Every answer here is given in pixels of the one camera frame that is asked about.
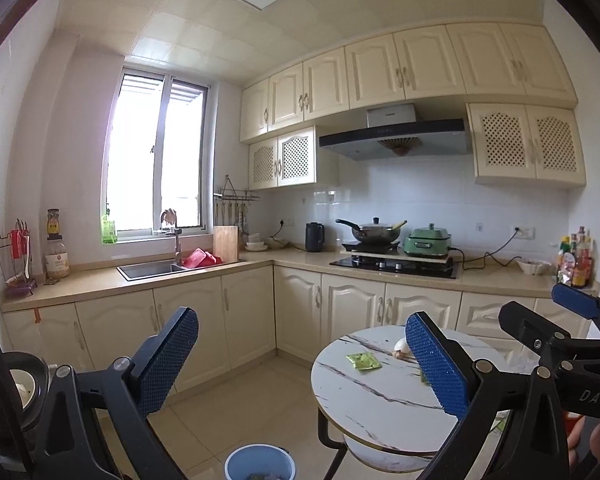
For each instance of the large lattice door cabinet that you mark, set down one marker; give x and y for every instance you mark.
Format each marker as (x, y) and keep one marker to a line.
(505, 142)

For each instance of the small lattice door cabinet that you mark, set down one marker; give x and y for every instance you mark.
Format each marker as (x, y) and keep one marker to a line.
(292, 160)

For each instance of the wall utensil rack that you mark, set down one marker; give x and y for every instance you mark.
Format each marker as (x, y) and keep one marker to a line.
(235, 195)

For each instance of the purple tray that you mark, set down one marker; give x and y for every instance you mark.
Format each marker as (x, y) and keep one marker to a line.
(20, 287)

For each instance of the round marble table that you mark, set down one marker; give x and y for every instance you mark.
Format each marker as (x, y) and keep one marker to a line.
(370, 410)

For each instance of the window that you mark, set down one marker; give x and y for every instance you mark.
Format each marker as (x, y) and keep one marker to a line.
(135, 160)

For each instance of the black gas hob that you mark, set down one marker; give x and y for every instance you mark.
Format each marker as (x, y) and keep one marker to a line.
(395, 267)

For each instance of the white eggshell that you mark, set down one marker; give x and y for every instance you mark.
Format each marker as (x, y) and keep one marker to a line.
(401, 346)

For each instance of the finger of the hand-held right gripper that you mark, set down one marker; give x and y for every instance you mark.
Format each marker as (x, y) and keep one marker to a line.
(525, 322)
(575, 300)

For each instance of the cluster of condiment bottles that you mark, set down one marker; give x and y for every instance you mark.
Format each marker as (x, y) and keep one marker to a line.
(575, 265)

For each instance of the blue plastic bin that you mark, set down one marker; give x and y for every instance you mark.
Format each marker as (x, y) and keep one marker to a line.
(240, 465)

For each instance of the steel sink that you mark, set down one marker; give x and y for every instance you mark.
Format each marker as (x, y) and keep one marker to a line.
(147, 270)

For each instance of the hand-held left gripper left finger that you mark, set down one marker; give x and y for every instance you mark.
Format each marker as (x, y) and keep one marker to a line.
(172, 355)

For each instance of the wok with lid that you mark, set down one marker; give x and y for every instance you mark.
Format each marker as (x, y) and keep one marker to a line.
(375, 232)

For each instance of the lime green packet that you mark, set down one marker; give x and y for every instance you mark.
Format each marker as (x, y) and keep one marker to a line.
(364, 362)

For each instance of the range hood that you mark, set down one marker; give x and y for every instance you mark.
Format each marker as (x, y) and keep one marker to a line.
(350, 142)

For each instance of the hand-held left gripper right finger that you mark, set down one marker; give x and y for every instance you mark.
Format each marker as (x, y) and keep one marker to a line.
(440, 365)

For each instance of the person's right hand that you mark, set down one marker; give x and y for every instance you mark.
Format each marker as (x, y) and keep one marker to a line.
(582, 440)

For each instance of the cream base cabinets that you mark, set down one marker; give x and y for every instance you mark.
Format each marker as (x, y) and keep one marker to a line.
(190, 320)

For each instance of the steel faucet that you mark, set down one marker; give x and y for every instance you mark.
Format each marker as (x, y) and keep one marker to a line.
(177, 245)

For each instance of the white ruffled bowl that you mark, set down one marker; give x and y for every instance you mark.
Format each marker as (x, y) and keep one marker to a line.
(534, 267)

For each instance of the orange tape strip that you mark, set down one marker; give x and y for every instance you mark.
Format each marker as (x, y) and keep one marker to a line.
(36, 314)

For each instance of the dark bottle yellow label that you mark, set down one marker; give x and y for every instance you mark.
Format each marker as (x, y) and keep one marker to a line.
(54, 225)

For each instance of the cream wall cabinet row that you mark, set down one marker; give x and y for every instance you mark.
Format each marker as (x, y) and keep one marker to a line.
(380, 70)

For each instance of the green electric cooker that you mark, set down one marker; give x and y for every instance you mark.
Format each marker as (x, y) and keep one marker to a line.
(427, 245)

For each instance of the red plastic basket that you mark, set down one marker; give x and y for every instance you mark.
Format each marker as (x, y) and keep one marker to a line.
(197, 259)

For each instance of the green soap bottle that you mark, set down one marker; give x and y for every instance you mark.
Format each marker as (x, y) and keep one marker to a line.
(109, 230)

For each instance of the large clear oil bottle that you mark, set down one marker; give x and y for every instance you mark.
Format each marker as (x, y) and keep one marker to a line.
(57, 262)

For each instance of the wooden cutting board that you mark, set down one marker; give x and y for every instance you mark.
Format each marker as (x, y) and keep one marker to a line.
(226, 244)

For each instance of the small green scrap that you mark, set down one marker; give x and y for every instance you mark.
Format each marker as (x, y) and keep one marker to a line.
(424, 379)

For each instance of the black induction cooker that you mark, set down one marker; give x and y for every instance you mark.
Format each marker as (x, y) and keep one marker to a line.
(370, 247)

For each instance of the black electric kettle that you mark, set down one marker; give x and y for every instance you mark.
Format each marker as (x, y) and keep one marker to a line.
(315, 237)

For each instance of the red box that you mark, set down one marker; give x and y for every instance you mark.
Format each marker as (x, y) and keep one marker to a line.
(570, 416)

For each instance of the stacked white bowls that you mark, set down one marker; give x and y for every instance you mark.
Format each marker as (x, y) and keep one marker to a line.
(256, 246)

